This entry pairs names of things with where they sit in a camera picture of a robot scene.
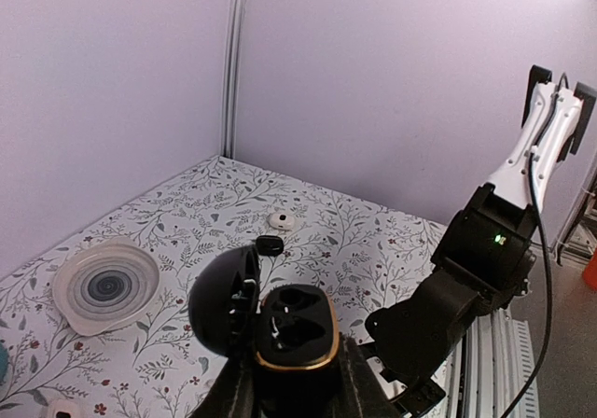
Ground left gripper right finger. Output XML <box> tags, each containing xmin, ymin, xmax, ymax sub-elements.
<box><xmin>338</xmin><ymin>336</ymin><xmax>400</xmax><ymax>418</ymax></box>

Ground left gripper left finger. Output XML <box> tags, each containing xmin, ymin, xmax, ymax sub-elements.
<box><xmin>189</xmin><ymin>344</ymin><xmax>261</xmax><ymax>418</ymax></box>

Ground black earbud charging case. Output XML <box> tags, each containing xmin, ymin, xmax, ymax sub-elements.
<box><xmin>187</xmin><ymin>245</ymin><xmax>340</xmax><ymax>372</ymax></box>

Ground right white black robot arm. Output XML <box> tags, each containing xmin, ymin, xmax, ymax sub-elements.
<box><xmin>364</xmin><ymin>66</ymin><xmax>596</xmax><ymax>417</ymax></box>

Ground floral tablecloth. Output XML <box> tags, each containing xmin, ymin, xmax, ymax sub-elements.
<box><xmin>1</xmin><ymin>158</ymin><xmax>445</xmax><ymax>417</ymax></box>

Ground spiral patterned plate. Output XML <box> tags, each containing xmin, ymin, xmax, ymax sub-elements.
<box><xmin>51</xmin><ymin>238</ymin><xmax>160</xmax><ymax>337</ymax></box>

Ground white earbud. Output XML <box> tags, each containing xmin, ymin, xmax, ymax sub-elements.
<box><xmin>268</xmin><ymin>212</ymin><xmax>297</xmax><ymax>231</ymax></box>

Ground teal vase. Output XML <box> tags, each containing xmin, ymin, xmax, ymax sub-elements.
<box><xmin>0</xmin><ymin>343</ymin><xmax>9</xmax><ymax>383</ymax></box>

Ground orange object beyond table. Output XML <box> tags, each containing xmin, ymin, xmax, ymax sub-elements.
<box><xmin>582</xmin><ymin>250</ymin><xmax>597</xmax><ymax>291</ymax></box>

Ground aluminium front rail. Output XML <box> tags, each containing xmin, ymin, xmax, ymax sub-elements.
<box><xmin>432</xmin><ymin>310</ymin><xmax>535</xmax><ymax>417</ymax></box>

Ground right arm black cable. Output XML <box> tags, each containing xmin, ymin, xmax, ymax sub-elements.
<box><xmin>501</xmin><ymin>72</ymin><xmax>570</xmax><ymax>418</ymax></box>

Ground right aluminium frame post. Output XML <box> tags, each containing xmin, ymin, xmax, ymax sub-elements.
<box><xmin>221</xmin><ymin>0</ymin><xmax>246</xmax><ymax>159</ymax></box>

